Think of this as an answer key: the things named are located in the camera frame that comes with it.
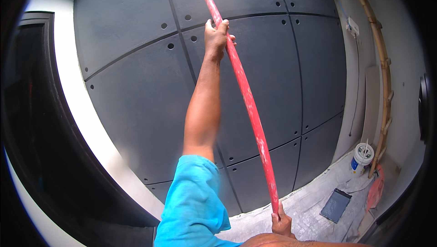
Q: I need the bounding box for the person's left hand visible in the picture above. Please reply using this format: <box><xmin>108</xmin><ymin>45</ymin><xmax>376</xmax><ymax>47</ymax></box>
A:
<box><xmin>204</xmin><ymin>19</ymin><xmax>237</xmax><ymax>60</ymax></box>

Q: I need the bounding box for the person's right hand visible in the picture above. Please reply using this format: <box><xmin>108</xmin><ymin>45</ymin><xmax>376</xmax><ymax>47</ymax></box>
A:
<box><xmin>271</xmin><ymin>202</ymin><xmax>297</xmax><ymax>239</ymax></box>

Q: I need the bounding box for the red paint roller pole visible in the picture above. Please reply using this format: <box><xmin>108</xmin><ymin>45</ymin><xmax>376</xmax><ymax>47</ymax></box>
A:
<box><xmin>192</xmin><ymin>0</ymin><xmax>280</xmax><ymax>217</ymax></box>

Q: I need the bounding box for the grey plastic floor sheet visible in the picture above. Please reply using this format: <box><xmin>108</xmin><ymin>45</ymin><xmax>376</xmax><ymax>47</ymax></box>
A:
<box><xmin>217</xmin><ymin>151</ymin><xmax>386</xmax><ymax>244</ymax></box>

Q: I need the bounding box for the dark paint tray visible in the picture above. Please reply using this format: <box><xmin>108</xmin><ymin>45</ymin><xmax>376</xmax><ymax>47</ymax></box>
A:
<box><xmin>320</xmin><ymin>188</ymin><xmax>352</xmax><ymax>224</ymax></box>

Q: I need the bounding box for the person's body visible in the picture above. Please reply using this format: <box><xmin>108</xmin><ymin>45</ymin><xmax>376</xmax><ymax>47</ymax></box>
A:
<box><xmin>154</xmin><ymin>121</ymin><xmax>244</xmax><ymax>247</ymax></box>

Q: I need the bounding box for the orange plastic bag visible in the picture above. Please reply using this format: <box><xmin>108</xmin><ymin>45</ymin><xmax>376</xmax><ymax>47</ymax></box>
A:
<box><xmin>365</xmin><ymin>164</ymin><xmax>385</xmax><ymax>213</ymax></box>

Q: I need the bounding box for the white paint bucket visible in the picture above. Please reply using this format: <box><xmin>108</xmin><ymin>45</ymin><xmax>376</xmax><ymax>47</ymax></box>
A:
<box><xmin>350</xmin><ymin>142</ymin><xmax>375</xmax><ymax>176</ymax></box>

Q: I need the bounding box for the bamboo ladder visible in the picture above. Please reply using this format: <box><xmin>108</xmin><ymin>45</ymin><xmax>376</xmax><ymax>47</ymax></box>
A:
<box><xmin>345</xmin><ymin>0</ymin><xmax>395</xmax><ymax>179</ymax></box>

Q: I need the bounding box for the white wall socket box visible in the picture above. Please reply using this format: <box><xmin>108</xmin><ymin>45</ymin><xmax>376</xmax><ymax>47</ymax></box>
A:
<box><xmin>346</xmin><ymin>16</ymin><xmax>360</xmax><ymax>38</ymax></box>

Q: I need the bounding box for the black hanging cable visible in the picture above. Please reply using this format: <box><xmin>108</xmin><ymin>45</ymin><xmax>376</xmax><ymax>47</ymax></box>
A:
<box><xmin>348</xmin><ymin>34</ymin><xmax>361</xmax><ymax>137</ymax></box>

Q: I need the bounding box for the round black wall fixture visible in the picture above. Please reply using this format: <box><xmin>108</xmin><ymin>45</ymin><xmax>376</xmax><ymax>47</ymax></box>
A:
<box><xmin>418</xmin><ymin>73</ymin><xmax>432</xmax><ymax>145</ymax></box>

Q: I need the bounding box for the black door frame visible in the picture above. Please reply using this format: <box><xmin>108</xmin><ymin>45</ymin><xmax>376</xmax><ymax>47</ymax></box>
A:
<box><xmin>3</xmin><ymin>11</ymin><xmax>161</xmax><ymax>247</ymax></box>

